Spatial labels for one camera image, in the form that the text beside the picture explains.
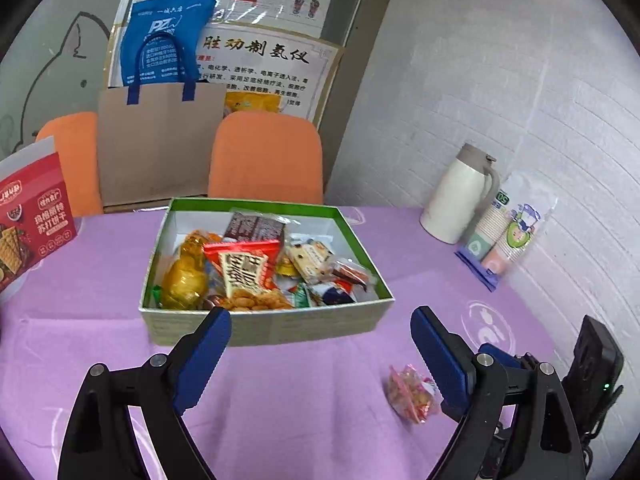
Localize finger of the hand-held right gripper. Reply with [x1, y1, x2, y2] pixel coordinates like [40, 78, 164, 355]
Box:
[477, 342, 540, 368]

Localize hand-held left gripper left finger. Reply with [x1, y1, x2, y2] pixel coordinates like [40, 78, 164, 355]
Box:
[56, 305, 233, 480]

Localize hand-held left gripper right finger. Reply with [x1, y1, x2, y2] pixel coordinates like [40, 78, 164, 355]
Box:
[410, 305, 588, 480]

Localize clear nut packet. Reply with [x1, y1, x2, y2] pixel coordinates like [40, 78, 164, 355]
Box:
[385, 364, 443, 423]

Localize green cardboard box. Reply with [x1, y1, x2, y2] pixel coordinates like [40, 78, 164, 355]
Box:
[139, 197, 396, 347]

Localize yellow cake packet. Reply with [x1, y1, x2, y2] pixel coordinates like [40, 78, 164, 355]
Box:
[160, 247, 211, 311]

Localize red bean snack packet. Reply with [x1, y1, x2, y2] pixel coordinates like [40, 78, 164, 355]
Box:
[202, 239, 296, 311]

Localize large orange snack packet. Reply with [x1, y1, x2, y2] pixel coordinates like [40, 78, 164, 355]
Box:
[181, 230, 224, 256]

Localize clear packet with red contents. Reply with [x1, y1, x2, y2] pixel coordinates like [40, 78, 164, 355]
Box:
[330, 257, 377, 291]

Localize small blue snack packet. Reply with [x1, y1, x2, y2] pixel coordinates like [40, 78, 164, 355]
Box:
[320, 282, 361, 306]

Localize dark brown snack packet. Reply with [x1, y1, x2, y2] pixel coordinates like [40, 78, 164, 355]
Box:
[222, 211, 287, 243]

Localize clear cracker packet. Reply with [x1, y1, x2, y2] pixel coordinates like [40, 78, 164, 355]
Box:
[286, 240, 337, 283]

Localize pack of paper cups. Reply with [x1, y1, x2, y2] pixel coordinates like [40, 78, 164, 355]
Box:
[455, 170, 558, 292]

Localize white thermos jug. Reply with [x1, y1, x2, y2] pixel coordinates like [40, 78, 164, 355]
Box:
[419, 142, 501, 245]

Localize orange mesh chair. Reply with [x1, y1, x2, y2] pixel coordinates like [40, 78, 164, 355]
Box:
[207, 111, 325, 206]
[35, 112, 103, 216]

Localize red cracker box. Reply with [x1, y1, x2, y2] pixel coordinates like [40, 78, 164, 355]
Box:
[0, 137, 78, 293]

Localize yellow plastic bag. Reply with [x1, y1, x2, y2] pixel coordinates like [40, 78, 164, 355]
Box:
[224, 91, 283, 115]

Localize blue tote bag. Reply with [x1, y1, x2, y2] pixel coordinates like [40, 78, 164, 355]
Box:
[120, 0, 218, 106]

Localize frosted glass door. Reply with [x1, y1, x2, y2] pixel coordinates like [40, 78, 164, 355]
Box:
[0, 0, 131, 161]

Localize brown paper bag, blue handles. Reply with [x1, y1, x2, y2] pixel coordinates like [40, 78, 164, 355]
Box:
[97, 82, 228, 206]

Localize wall poster with black calligraphy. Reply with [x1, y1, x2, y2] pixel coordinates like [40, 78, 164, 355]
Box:
[195, 22, 346, 123]

